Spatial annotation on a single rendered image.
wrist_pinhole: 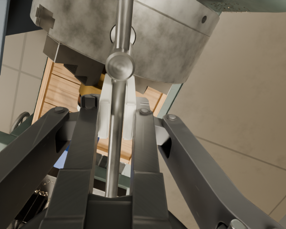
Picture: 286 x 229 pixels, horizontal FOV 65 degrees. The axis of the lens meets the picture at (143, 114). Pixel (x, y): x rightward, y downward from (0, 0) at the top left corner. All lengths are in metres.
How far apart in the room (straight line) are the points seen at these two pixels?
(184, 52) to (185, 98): 1.32
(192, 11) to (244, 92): 1.46
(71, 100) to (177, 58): 0.47
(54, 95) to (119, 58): 0.61
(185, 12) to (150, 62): 0.08
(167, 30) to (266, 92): 1.55
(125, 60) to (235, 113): 1.67
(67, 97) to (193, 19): 0.51
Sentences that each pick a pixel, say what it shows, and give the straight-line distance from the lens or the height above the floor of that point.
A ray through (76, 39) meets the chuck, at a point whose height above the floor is 1.23.
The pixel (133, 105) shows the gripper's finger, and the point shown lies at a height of 1.40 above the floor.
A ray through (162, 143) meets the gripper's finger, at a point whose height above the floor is 1.42.
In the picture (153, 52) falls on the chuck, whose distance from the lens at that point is 0.33.
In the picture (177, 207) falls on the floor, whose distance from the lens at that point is 2.29.
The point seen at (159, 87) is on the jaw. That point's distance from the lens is 0.45.
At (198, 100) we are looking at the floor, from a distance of 1.70.
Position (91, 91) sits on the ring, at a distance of 0.47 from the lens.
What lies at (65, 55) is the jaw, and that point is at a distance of 0.39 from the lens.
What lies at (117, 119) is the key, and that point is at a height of 1.37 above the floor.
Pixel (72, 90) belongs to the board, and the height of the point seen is 0.88.
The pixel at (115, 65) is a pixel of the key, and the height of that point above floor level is 1.38.
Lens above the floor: 1.55
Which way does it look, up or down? 65 degrees down
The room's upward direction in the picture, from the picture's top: 176 degrees counter-clockwise
